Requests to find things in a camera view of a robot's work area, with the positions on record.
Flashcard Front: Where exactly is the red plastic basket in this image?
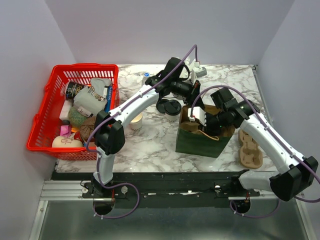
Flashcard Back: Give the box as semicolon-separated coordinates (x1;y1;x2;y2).
26;63;120;161

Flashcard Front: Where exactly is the brown cardboard cup carrier top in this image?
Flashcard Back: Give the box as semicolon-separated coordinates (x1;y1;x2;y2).
179;121;206;134

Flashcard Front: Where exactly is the brown cardboard cup carrier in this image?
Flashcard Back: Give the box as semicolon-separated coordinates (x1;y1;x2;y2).
238;129;263;169
179;121;206;134

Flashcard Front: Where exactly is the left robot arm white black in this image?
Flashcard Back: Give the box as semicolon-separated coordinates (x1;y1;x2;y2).
92;57;201;198

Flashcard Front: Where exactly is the black snack can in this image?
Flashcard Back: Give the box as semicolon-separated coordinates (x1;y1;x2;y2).
64;81;86;100

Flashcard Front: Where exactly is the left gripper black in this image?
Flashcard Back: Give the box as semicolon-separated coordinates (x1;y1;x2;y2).
170;78;203;107

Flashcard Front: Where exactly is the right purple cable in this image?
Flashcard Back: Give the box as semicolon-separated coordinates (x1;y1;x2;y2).
189;85;320;219

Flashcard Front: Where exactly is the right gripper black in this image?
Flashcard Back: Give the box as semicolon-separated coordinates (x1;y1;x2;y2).
197;109;229;139

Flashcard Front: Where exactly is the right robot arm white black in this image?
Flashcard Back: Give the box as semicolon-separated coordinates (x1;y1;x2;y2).
206;85;320;202

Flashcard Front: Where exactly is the white soap block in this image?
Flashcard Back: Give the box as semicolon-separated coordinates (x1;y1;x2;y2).
59;100;73;121

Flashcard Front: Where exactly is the clear water bottle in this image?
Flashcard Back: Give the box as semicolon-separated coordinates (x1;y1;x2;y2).
141;72;151;86

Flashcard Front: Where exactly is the green scrub sponge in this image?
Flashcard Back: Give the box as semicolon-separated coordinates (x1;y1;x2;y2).
68;107;87;128

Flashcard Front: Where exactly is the pink small box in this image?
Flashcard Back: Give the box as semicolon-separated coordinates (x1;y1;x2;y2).
60;125;72;137

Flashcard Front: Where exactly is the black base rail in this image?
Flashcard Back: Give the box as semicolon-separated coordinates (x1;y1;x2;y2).
79;171;266;209

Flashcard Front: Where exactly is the grey cloth pouch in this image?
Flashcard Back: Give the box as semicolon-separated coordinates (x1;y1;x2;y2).
73;77;112;118

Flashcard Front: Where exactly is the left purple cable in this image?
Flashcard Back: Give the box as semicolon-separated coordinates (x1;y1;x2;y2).
84;44;201;220

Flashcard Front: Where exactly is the green paper bag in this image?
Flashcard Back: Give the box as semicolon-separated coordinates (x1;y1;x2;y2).
175;105;236;158

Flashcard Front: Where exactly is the blue flat box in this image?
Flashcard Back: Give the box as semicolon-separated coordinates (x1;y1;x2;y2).
104;85;113;113

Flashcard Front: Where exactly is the black plastic cup lid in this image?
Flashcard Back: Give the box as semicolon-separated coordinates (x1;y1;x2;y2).
164;100;182;116

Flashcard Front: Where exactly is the purple cable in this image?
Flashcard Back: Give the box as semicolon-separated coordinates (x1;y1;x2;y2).
189;85;320;219
84;44;201;220

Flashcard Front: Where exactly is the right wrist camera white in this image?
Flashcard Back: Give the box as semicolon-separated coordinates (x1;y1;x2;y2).
187;106;207;127

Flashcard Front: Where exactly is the brown round lid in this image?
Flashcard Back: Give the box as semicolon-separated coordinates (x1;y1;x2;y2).
79;116;96;142

